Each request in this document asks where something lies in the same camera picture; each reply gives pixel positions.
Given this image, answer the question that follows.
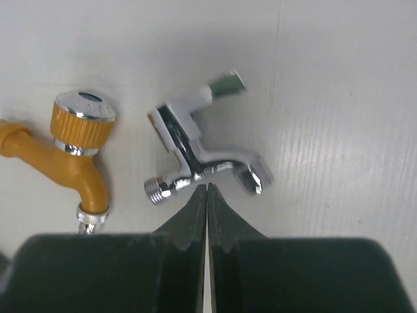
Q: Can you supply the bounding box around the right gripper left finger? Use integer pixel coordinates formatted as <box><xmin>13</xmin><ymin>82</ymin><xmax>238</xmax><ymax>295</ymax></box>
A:
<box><xmin>1</xmin><ymin>185</ymin><xmax>207</xmax><ymax>312</ymax></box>

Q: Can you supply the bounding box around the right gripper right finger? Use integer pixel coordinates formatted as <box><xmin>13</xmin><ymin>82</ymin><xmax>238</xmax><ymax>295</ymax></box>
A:
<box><xmin>207</xmin><ymin>184</ymin><xmax>414</xmax><ymax>312</ymax></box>

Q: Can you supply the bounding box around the chrome lever faucet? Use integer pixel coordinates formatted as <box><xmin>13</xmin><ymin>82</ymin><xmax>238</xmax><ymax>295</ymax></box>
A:
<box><xmin>144</xmin><ymin>69</ymin><xmax>273</xmax><ymax>205</ymax></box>

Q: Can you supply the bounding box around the orange plastic faucet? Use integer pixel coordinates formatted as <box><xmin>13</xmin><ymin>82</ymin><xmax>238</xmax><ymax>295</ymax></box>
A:
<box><xmin>1</xmin><ymin>91</ymin><xmax>116</xmax><ymax>235</ymax></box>

